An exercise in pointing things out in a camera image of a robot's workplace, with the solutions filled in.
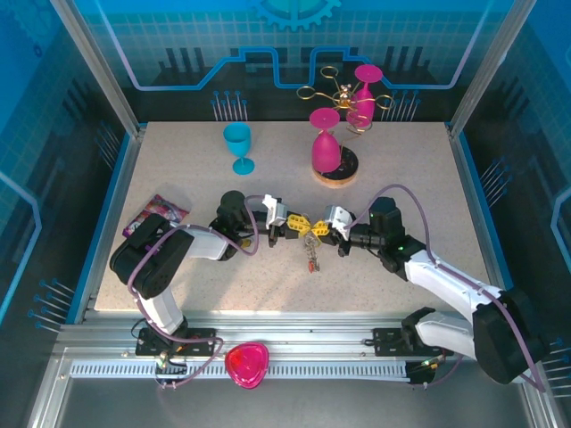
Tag keyring with metal keys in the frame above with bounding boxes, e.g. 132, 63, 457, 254
302, 231, 323, 274

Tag purple candy bag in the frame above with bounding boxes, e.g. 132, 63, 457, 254
122, 193, 192, 237

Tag blue plastic goblet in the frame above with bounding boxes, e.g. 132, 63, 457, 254
222, 122, 256, 177

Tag pink goblet with round bowl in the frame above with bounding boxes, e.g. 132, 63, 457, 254
310, 108, 343, 172

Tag pink heart-shaped container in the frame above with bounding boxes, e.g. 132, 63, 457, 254
224, 342, 270, 390

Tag pink goblet with slim bowl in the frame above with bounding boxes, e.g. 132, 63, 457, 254
345, 64, 384, 128

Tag gold wire rack wooden base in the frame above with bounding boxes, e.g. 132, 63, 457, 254
296, 65, 396, 189

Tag aluminium table side rail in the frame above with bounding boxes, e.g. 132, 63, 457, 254
73, 127, 148, 325
447, 124, 509, 291

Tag aluminium mounting rail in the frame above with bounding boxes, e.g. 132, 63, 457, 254
55, 309, 474, 362

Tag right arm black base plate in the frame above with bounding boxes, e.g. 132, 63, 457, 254
372, 327, 456, 358

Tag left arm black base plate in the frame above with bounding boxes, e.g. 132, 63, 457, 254
136, 326, 219, 358

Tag slotted white cable duct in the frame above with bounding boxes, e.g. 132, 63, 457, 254
69, 361, 411, 381

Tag aluminium frame post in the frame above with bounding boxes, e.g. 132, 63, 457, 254
447, 0, 539, 139
49, 0, 148, 137

